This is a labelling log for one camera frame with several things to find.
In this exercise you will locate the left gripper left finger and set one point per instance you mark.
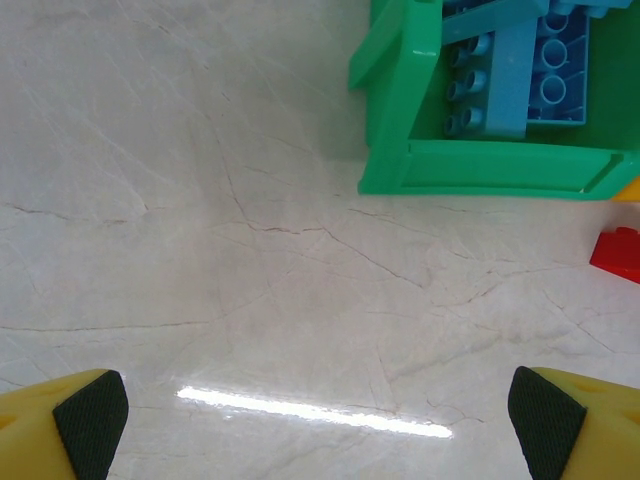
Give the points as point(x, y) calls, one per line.
point(45, 440)

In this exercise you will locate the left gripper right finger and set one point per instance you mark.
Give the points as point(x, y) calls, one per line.
point(600, 440)

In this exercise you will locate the green plastic bin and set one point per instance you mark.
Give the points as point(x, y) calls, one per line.
point(500, 167)

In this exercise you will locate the blue lego brick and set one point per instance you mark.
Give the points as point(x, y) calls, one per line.
point(507, 80)
point(555, 75)
point(490, 20)
point(605, 6)

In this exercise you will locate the red lego brick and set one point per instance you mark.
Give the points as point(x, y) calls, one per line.
point(617, 255)

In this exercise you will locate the orange plastic bin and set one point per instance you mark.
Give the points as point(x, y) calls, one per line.
point(631, 192)

